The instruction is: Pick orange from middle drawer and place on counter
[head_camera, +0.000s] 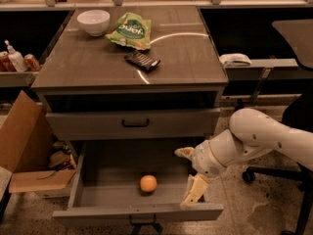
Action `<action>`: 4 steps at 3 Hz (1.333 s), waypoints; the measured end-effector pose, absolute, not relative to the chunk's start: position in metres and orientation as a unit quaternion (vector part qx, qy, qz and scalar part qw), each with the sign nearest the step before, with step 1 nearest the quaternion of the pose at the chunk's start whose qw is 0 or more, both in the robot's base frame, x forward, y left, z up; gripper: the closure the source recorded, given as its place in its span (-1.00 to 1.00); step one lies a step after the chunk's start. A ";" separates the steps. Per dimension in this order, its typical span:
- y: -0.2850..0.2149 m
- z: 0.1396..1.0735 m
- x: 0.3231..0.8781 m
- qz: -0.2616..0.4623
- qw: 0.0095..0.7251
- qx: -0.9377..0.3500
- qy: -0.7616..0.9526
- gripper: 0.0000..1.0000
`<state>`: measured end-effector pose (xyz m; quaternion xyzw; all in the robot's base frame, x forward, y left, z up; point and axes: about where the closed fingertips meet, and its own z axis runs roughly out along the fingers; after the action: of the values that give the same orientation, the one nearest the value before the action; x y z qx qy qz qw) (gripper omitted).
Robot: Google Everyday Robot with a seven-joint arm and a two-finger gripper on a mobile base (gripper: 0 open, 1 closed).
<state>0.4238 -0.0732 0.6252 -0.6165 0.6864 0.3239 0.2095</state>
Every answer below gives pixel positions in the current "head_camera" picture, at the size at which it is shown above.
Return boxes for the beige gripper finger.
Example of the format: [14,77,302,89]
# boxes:
[180,173,208,210]
[174,147,195,160]

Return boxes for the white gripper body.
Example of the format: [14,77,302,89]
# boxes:
[192,140,226,176]

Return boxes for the orange fruit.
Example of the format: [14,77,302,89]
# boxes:
[140,175,157,193]

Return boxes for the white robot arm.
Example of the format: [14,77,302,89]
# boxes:
[175,108,313,210]

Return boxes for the open middle drawer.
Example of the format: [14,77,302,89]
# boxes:
[53,138,223,226]

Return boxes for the grey drawer cabinet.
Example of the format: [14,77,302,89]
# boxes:
[31,5,229,149]

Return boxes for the black candy bar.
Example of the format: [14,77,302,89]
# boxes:
[124,50,160,72]

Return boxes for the grey side shelf right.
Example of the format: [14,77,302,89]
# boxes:
[226,59,313,80]

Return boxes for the grey side shelf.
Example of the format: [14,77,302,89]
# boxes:
[0,71,38,88]
[226,59,313,80]

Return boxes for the green snack bag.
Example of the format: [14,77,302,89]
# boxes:
[106,12,152,50]

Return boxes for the black office chair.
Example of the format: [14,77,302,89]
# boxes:
[242,19,313,235]

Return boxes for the brown cardboard box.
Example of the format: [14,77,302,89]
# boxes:
[0,91,75,193]

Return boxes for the white ceramic bowl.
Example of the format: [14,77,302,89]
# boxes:
[77,10,111,36]

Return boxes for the red soda can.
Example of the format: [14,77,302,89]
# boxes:
[24,54,41,71]
[0,51,16,71]

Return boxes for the grey side shelf left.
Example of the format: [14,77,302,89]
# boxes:
[0,71,38,88]

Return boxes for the white pump bottle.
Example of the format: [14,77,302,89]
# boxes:
[5,40,27,72]

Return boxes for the red soda can left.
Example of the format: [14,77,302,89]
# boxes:
[0,51,16,71]

